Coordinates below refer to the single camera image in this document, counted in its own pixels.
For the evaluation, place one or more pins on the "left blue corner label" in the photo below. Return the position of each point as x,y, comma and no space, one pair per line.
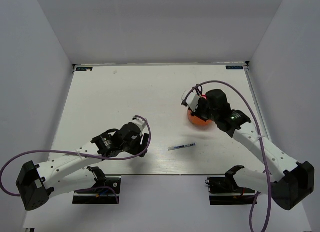
84,69

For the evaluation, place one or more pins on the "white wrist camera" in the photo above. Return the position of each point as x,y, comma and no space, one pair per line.
191,101
139,122

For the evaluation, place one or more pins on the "black handled scissors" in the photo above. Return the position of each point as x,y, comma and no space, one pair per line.
198,89

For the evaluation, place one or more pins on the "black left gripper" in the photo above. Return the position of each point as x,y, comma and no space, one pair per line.
140,148

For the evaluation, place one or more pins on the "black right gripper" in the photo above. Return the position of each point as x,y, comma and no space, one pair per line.
201,102

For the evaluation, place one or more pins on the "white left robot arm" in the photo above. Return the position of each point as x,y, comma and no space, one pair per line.
76,171

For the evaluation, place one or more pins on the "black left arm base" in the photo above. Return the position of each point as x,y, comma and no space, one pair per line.
106,189

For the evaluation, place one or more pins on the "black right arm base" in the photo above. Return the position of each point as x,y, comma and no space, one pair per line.
223,190

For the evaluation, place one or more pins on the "blue gel pen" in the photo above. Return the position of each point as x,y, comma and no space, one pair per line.
181,146

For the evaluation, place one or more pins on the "blue corner label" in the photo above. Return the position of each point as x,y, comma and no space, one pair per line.
84,69
234,67

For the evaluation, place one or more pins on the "right blue corner label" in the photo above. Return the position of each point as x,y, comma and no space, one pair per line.
234,67

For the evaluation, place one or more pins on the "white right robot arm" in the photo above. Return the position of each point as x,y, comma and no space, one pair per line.
286,180

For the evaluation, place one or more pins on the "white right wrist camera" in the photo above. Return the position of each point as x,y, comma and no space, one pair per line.
191,101

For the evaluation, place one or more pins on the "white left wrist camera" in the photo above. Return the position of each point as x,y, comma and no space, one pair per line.
139,122

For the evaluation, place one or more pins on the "orange round stationery organizer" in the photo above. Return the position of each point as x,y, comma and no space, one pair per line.
197,121

